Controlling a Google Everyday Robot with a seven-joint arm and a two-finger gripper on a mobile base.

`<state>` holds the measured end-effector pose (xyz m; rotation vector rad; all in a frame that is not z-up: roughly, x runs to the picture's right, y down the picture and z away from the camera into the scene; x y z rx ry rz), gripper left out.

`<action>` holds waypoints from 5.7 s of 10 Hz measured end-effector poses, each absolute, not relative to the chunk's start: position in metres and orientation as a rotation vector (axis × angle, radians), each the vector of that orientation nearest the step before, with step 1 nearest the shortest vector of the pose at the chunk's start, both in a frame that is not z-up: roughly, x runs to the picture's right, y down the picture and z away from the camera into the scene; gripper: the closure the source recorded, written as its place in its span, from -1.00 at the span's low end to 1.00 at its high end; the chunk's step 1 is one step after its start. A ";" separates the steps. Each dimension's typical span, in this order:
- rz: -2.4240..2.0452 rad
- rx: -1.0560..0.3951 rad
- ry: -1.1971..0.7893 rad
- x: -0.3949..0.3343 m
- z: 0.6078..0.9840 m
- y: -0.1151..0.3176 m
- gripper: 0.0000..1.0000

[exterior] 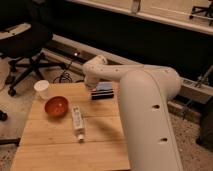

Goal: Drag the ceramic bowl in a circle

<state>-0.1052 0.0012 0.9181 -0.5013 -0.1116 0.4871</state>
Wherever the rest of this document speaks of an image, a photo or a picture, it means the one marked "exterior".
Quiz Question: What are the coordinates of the white plastic bottle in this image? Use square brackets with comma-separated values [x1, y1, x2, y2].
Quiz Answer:
[71, 106, 85, 142]

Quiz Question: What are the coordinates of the red ceramic bowl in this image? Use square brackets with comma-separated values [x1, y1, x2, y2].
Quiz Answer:
[44, 96, 68, 117]

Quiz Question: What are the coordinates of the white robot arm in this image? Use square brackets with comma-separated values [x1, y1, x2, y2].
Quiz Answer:
[83, 55, 183, 171]

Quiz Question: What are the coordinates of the blue and black sponge block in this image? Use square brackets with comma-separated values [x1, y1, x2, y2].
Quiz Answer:
[91, 82, 114, 100]

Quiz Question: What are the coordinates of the white paper cup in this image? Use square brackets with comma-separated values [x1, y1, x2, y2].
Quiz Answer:
[34, 80, 50, 100]

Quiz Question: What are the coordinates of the black office chair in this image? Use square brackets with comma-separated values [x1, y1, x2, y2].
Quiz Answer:
[0, 0, 66, 96]

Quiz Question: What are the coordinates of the black chair base far right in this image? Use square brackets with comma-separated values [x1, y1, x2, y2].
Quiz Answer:
[189, 0, 213, 25]

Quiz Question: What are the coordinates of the black cable on floor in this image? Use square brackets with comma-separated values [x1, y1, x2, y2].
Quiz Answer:
[52, 58, 75, 84]

